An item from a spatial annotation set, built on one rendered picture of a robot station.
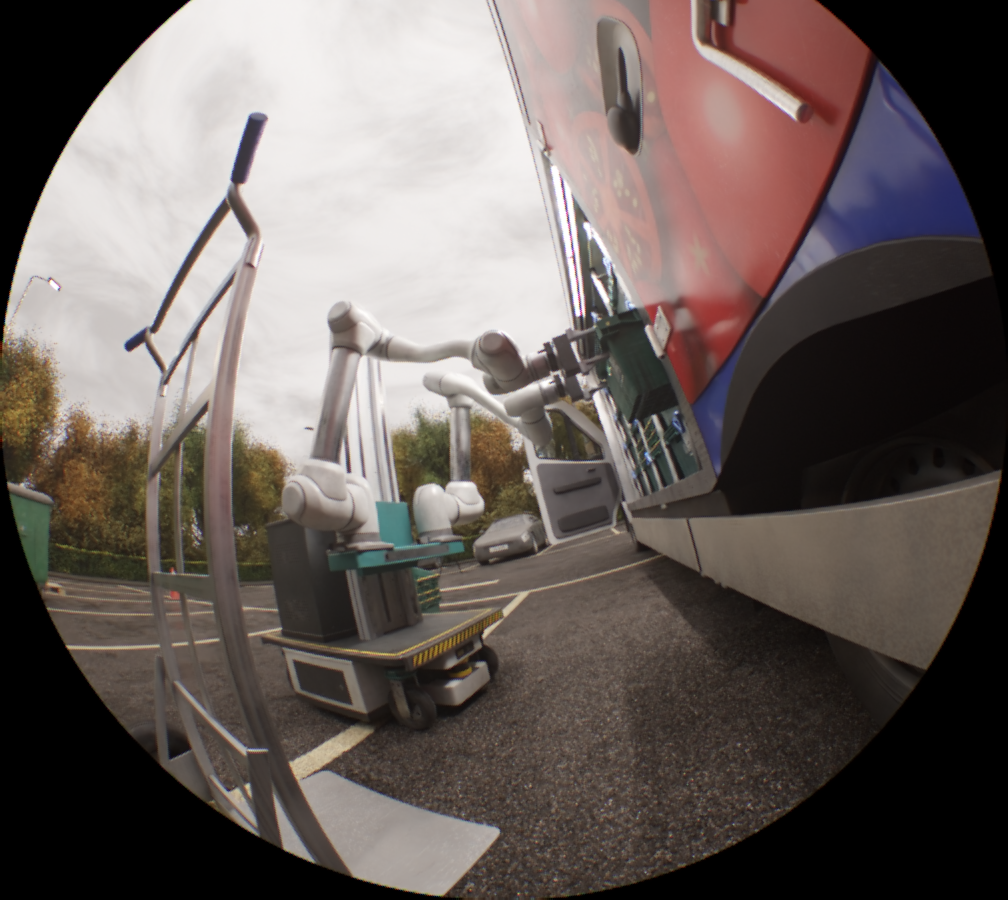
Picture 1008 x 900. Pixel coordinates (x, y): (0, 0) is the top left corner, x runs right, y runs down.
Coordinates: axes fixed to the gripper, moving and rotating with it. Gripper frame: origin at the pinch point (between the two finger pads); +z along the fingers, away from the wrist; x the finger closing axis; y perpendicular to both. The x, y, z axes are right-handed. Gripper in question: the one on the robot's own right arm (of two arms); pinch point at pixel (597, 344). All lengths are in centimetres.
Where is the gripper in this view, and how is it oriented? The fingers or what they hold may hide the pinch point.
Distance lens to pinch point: 115.3
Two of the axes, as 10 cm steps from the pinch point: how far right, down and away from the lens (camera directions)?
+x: 2.6, 8.8, -3.9
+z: 9.3, -3.4, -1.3
